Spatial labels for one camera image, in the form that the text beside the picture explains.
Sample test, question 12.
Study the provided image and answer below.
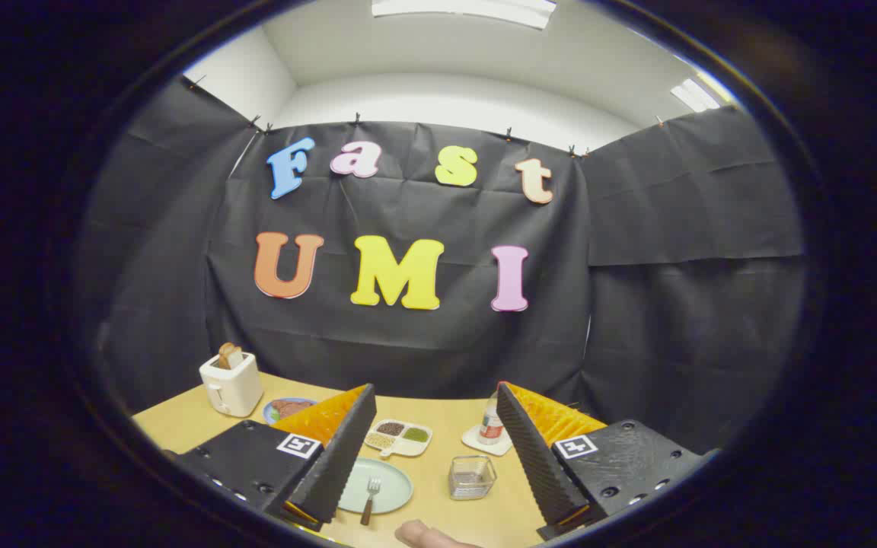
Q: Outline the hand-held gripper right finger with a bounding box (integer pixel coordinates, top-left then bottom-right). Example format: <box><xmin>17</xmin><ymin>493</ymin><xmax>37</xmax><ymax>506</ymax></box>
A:
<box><xmin>496</xmin><ymin>381</ymin><xmax>721</xmax><ymax>543</ymax></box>

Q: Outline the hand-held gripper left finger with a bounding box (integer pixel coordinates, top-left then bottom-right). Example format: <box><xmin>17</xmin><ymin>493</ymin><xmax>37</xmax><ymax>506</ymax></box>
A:
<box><xmin>176</xmin><ymin>383</ymin><xmax>378</xmax><ymax>534</ymax></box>

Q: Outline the fork with wooden handle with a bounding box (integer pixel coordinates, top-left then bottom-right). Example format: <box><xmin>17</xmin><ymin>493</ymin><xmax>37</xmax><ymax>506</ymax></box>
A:
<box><xmin>360</xmin><ymin>477</ymin><xmax>382</xmax><ymax>527</ymax></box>

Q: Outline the white square coaster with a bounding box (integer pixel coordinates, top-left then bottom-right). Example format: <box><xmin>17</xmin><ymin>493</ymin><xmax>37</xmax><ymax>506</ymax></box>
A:
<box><xmin>461</xmin><ymin>425</ymin><xmax>514</xmax><ymax>457</ymax></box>

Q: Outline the clear bottle with red cap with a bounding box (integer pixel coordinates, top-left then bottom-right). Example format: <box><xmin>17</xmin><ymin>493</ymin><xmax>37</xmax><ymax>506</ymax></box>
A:
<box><xmin>478</xmin><ymin>392</ymin><xmax>506</xmax><ymax>446</ymax></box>

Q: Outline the pale green plate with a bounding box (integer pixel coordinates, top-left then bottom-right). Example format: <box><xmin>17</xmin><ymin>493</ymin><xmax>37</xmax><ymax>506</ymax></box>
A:
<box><xmin>337</xmin><ymin>457</ymin><xmax>414</xmax><ymax>515</ymax></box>

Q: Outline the white divided tray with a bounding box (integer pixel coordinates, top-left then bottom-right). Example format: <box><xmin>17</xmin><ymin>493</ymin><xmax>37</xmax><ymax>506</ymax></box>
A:
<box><xmin>363</xmin><ymin>419</ymin><xmax>433</xmax><ymax>459</ymax></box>

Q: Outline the blue plate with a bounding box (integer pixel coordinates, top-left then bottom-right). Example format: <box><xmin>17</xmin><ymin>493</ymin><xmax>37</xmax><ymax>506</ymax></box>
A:
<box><xmin>262</xmin><ymin>397</ymin><xmax>319</xmax><ymax>425</ymax></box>

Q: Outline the white toaster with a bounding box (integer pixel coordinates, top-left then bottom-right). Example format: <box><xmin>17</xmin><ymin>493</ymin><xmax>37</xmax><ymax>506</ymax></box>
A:
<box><xmin>199</xmin><ymin>352</ymin><xmax>264</xmax><ymax>418</ymax></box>

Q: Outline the black backdrop cloth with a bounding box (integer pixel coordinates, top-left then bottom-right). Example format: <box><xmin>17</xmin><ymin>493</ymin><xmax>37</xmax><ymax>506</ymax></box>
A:
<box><xmin>77</xmin><ymin>76</ymin><xmax>805</xmax><ymax>457</ymax></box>

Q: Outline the small ceiling light panel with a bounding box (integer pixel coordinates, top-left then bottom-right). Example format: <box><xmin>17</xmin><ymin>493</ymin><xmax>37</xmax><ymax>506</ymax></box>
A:
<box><xmin>671</xmin><ymin>78</ymin><xmax>721</xmax><ymax>113</ymax></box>

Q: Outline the large ceiling light panel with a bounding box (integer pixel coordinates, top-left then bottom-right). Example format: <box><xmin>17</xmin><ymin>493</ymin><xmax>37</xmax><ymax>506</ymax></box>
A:
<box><xmin>372</xmin><ymin>0</ymin><xmax>557</xmax><ymax>30</ymax></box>

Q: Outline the metal wire basket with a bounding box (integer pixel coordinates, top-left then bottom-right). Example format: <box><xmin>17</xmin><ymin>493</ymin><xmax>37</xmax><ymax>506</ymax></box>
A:
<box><xmin>448</xmin><ymin>455</ymin><xmax>498</xmax><ymax>501</ymax></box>

